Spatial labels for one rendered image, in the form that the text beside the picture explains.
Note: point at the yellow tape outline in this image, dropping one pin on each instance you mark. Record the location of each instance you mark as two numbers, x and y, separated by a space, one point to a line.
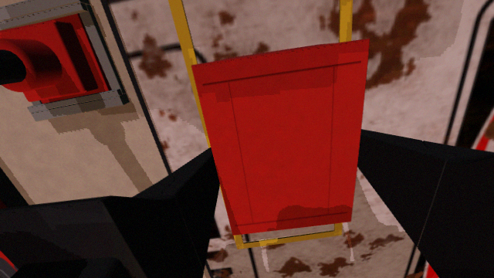
184 35

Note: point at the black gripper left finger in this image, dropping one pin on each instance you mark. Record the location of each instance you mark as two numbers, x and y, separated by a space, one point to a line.
162 232

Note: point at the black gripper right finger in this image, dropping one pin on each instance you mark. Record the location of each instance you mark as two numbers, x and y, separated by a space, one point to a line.
442 195

